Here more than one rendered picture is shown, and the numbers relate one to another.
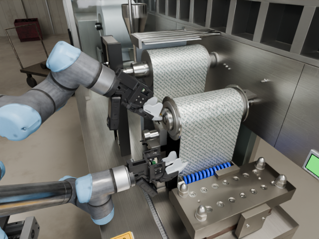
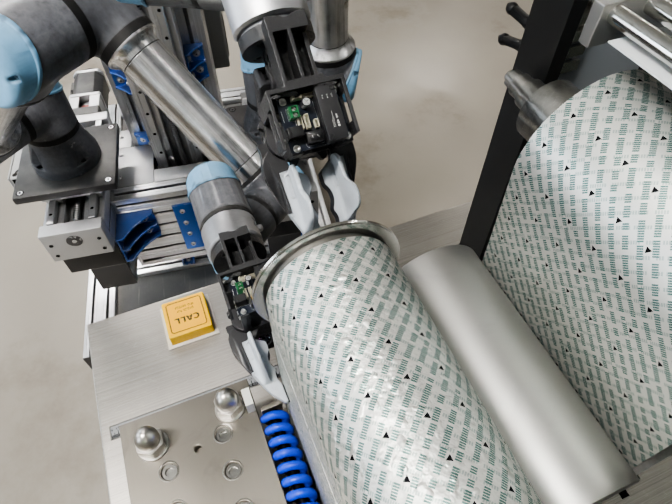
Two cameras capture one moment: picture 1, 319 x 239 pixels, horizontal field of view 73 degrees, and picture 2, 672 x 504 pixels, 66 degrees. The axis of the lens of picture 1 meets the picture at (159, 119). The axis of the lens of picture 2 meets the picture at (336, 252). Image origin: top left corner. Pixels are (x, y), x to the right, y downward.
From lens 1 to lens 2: 0.68 m
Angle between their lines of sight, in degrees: 65
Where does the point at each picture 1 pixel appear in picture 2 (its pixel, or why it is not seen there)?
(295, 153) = not seen: outside the picture
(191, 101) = (331, 299)
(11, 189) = (168, 77)
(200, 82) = (653, 406)
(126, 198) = not seen: hidden behind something
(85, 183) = (200, 174)
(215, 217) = (141, 485)
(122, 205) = not seen: hidden behind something
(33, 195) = (184, 116)
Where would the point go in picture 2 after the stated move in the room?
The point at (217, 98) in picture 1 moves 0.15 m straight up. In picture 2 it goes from (374, 417) to (394, 296)
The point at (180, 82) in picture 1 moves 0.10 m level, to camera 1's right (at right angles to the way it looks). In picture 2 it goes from (579, 295) to (620, 414)
